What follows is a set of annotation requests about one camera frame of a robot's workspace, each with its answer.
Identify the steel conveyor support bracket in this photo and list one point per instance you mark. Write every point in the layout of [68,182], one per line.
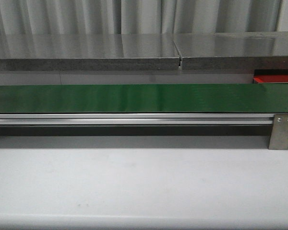
[279,134]

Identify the white pleated curtain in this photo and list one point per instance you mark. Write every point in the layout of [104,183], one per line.
[137,16]

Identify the aluminium conveyor side rail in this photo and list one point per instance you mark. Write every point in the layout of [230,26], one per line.
[138,119]

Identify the green conveyor belt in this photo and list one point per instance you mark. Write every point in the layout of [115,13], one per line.
[145,98]

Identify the red plastic tray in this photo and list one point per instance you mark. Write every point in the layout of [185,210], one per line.
[270,79]

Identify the grey stone counter slab left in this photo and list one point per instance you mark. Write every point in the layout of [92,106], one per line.
[88,52]

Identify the grey stone counter slab right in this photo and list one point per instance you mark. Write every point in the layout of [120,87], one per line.
[225,51]

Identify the grey stone counter slab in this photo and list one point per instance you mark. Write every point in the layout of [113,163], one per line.
[88,52]
[225,51]

